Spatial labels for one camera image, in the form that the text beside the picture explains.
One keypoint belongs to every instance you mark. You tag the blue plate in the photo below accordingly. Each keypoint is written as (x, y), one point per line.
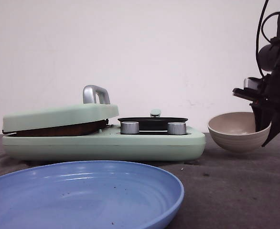
(89, 195)

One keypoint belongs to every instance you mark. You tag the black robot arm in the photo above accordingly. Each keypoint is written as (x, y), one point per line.
(268, 57)

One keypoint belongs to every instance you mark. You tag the left silver control knob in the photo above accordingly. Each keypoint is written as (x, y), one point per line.
(129, 128)

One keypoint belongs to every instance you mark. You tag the mint green breakfast maker base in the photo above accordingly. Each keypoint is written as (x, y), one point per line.
(108, 144)

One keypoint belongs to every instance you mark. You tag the right silver control knob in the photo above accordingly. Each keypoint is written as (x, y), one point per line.
(176, 128)

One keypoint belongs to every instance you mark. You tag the silver control knob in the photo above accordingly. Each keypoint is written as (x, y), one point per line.
(176, 128)
(129, 128)

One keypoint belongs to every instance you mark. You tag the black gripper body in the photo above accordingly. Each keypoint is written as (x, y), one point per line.
(270, 91)

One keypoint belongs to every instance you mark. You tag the beige ribbed bowl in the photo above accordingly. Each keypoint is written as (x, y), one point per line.
(236, 132)

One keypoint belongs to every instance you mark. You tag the small black frying pan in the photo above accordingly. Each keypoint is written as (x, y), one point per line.
(153, 123)

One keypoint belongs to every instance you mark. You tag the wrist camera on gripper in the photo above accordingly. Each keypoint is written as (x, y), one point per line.
(253, 83)

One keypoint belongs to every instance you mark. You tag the white bread slice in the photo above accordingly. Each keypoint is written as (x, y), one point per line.
(67, 130)

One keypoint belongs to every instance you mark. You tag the mint green sandwich maker lid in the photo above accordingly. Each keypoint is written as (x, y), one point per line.
(96, 106)

